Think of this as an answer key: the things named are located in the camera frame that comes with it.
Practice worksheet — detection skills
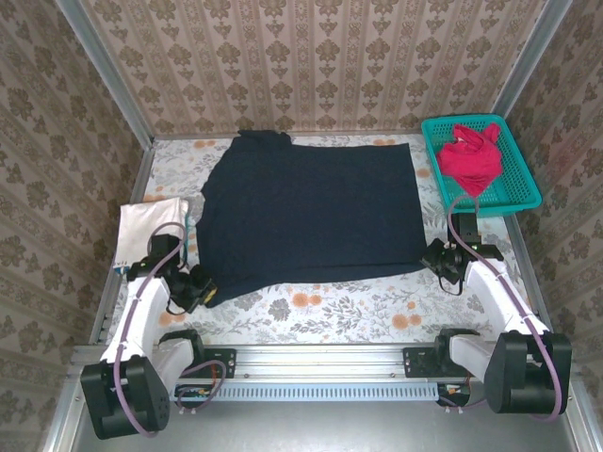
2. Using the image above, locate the teal plastic basket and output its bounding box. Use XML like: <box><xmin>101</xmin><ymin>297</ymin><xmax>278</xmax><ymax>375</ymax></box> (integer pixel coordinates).
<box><xmin>420</xmin><ymin>113</ymin><xmax>545</xmax><ymax>219</ymax></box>

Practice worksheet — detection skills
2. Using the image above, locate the navy blue t-shirt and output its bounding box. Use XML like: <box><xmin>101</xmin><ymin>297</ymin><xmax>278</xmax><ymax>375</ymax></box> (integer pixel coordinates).
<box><xmin>195</xmin><ymin>129</ymin><xmax>431</xmax><ymax>310</ymax></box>

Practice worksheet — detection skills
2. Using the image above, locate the white folded t-shirt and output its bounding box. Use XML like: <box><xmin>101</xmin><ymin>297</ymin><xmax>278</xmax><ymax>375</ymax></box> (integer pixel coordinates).
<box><xmin>114</xmin><ymin>196</ymin><xmax>192</xmax><ymax>280</ymax></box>

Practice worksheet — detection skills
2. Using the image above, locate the red t-shirt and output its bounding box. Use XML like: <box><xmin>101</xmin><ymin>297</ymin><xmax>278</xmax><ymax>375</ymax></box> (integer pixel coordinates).
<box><xmin>434</xmin><ymin>121</ymin><xmax>503</xmax><ymax>199</ymax></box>

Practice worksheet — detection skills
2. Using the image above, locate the black base connector board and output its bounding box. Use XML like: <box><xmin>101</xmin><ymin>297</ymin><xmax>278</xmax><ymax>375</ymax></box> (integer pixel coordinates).
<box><xmin>437</xmin><ymin>381</ymin><xmax>473</xmax><ymax>408</ymax></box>
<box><xmin>174</xmin><ymin>383</ymin><xmax>213</xmax><ymax>410</ymax></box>

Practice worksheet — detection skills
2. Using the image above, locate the floral table cover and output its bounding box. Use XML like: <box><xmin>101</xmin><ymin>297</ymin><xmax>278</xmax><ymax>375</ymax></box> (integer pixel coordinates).
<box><xmin>105</xmin><ymin>133</ymin><xmax>544</xmax><ymax>347</ymax></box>

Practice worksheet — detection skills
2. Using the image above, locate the grey metal panel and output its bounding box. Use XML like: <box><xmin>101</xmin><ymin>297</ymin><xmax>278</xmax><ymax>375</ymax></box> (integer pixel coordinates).
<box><xmin>44</xmin><ymin>379</ymin><xmax>603</xmax><ymax>452</ymax></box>

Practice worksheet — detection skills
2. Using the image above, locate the thin black right gripper cable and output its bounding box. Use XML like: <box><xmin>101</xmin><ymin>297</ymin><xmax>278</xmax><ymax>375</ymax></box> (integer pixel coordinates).
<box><xmin>438</xmin><ymin>276</ymin><xmax>466</xmax><ymax>299</ymax></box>

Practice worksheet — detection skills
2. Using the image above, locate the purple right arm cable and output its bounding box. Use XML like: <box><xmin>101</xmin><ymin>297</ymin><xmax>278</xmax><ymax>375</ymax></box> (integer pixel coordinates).
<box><xmin>447</xmin><ymin>195</ymin><xmax>567</xmax><ymax>423</ymax></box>

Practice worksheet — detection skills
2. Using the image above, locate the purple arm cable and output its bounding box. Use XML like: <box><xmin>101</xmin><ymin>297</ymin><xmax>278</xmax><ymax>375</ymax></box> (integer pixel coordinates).
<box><xmin>447</xmin><ymin>195</ymin><xmax>567</xmax><ymax>423</ymax></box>
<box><xmin>110</xmin><ymin>221</ymin><xmax>229</xmax><ymax>440</ymax></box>

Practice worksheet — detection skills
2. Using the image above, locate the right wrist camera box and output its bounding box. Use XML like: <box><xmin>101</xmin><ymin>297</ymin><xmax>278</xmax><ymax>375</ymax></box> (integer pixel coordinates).
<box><xmin>454</xmin><ymin>211</ymin><xmax>481</xmax><ymax>242</ymax></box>

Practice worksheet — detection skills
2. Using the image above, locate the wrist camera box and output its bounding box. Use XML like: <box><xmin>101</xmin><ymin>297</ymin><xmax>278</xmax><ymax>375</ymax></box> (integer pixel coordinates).
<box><xmin>149</xmin><ymin>233</ymin><xmax>184</xmax><ymax>266</ymax></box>
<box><xmin>454</xmin><ymin>211</ymin><xmax>481</xmax><ymax>242</ymax></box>

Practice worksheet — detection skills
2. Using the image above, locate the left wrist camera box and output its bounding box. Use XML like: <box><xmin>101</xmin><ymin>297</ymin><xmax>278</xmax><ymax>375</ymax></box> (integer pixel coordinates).
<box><xmin>149</xmin><ymin>233</ymin><xmax>184</xmax><ymax>266</ymax></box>

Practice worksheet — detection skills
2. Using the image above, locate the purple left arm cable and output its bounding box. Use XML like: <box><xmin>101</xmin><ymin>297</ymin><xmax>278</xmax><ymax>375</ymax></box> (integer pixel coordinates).
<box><xmin>110</xmin><ymin>221</ymin><xmax>229</xmax><ymax>440</ymax></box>

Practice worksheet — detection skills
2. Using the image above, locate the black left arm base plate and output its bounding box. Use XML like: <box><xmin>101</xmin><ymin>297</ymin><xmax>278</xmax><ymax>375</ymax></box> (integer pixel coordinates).
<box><xmin>187</xmin><ymin>347</ymin><xmax>237</xmax><ymax>379</ymax></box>

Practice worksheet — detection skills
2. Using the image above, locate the aluminium table side rail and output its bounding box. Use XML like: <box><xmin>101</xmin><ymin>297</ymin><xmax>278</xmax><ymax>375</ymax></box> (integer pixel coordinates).
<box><xmin>507</xmin><ymin>216</ymin><xmax>559</xmax><ymax>343</ymax></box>
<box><xmin>88</xmin><ymin>138</ymin><xmax>155</xmax><ymax>347</ymax></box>

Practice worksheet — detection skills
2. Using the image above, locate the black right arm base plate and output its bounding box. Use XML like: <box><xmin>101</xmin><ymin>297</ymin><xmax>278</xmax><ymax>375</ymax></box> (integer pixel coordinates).
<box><xmin>402</xmin><ymin>347</ymin><xmax>454</xmax><ymax>379</ymax></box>

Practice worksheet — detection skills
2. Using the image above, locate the aluminium mounting rail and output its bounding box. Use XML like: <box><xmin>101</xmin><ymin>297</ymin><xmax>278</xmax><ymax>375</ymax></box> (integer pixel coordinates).
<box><xmin>70</xmin><ymin>343</ymin><xmax>582</xmax><ymax>380</ymax></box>

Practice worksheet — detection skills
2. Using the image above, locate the grey slotted cable duct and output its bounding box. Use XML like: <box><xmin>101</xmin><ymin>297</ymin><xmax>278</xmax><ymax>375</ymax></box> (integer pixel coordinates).
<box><xmin>169</xmin><ymin>381</ymin><xmax>444</xmax><ymax>403</ymax></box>

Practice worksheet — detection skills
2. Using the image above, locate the aluminium frame post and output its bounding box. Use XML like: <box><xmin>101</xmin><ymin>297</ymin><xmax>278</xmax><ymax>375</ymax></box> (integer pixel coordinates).
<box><xmin>489</xmin><ymin>0</ymin><xmax>574</xmax><ymax>124</ymax></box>
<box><xmin>55</xmin><ymin>0</ymin><xmax>155</xmax><ymax>150</ymax></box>

